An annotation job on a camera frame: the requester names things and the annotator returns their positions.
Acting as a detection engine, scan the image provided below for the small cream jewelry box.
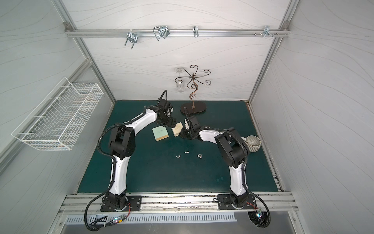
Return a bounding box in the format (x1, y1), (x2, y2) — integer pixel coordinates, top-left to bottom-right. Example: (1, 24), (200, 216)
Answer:
(172, 122), (183, 137)

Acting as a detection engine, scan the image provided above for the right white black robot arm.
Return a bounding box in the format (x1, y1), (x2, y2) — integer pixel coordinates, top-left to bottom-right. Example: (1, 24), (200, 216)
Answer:
(179, 116), (269, 211)

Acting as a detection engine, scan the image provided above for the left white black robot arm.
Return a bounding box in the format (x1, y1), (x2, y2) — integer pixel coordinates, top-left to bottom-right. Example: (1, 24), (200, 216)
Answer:
(84, 105), (176, 232)

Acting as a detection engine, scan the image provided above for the mint green jewelry box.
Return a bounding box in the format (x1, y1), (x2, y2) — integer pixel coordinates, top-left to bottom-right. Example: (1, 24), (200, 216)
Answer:
(152, 126), (169, 141)

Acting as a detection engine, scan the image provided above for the bronze swirl jewelry stand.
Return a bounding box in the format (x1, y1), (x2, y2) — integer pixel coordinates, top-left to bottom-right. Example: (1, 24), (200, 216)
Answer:
(174, 64), (211, 114)

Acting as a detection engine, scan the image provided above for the grey ribbed ceramic cup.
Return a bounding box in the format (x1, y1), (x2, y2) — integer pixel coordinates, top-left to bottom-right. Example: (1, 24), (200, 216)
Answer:
(245, 136), (262, 153)

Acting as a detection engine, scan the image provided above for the metal hook clamp left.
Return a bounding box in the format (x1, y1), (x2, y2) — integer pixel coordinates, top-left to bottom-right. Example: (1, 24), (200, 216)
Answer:
(124, 31), (138, 49)

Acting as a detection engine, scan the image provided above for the metal hook clamp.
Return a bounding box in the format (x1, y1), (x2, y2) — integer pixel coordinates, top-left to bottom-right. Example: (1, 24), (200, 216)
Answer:
(124, 31), (138, 49)
(153, 25), (170, 41)

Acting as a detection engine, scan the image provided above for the metal hook clamp centre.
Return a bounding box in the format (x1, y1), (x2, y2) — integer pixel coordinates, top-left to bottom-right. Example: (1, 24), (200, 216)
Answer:
(153, 25), (170, 41)

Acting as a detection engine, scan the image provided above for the metal clamp right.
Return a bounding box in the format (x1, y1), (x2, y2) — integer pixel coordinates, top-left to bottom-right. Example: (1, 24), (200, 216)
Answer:
(253, 26), (279, 38)

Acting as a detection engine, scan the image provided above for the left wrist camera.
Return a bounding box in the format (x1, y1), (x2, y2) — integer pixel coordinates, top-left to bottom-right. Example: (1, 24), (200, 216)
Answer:
(157, 98), (173, 114)

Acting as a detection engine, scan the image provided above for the clear glass on wall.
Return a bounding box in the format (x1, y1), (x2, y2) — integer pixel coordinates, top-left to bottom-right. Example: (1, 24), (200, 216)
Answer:
(175, 67), (185, 93)

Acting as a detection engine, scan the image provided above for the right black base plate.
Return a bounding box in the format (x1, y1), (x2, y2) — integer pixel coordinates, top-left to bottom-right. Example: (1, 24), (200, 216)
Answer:
(213, 193), (257, 210)

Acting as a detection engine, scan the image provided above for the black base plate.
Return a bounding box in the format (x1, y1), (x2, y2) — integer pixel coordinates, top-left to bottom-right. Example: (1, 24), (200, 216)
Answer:
(100, 196), (142, 212)
(213, 193), (257, 210)

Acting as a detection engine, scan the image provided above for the metal ring clamp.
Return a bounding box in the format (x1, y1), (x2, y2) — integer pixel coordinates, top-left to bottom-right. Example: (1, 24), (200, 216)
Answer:
(193, 26), (199, 38)

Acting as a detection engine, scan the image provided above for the white slotted cable duct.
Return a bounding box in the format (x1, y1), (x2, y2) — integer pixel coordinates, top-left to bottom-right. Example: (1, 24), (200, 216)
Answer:
(65, 212), (237, 225)

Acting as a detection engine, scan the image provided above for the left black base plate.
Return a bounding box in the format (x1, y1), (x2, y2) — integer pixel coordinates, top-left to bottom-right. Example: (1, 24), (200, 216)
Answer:
(100, 196), (142, 212)

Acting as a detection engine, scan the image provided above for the white wire basket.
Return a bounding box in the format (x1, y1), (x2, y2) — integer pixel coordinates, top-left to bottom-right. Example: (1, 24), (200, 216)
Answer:
(11, 77), (103, 151)

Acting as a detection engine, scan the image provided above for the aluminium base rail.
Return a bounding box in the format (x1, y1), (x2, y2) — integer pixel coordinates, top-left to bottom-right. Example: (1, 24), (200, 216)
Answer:
(57, 192), (299, 215)

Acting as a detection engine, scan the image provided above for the aluminium overhead rail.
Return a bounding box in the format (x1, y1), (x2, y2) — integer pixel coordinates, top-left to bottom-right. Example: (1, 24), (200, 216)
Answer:
(65, 28), (291, 38)

